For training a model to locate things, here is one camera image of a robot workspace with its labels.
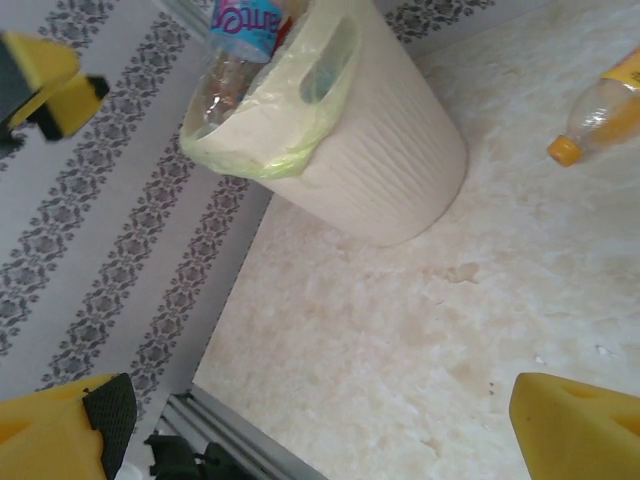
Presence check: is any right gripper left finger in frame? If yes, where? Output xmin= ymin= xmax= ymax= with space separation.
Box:
xmin=0 ymin=372 xmax=139 ymax=480

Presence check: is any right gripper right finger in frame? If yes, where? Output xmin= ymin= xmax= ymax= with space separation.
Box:
xmin=508 ymin=370 xmax=640 ymax=480

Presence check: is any clear bottle blue pink-lettered label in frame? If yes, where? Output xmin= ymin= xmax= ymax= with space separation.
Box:
xmin=185 ymin=0 xmax=294 ymax=136

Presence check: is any cream waste bin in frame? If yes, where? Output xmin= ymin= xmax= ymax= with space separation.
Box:
xmin=179 ymin=0 xmax=364 ymax=181

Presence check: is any cream plastic bin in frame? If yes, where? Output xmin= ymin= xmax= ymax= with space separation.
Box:
xmin=179 ymin=0 xmax=470 ymax=249

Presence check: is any orange juice bottle yellow cap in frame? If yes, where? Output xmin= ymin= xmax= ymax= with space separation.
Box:
xmin=546 ymin=42 xmax=640 ymax=168

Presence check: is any aluminium frame post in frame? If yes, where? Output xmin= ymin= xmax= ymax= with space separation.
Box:
xmin=160 ymin=0 xmax=216 ymax=31

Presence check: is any wide aluminium mounting rail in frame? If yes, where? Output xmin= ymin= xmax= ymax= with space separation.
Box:
xmin=149 ymin=392 xmax=324 ymax=480

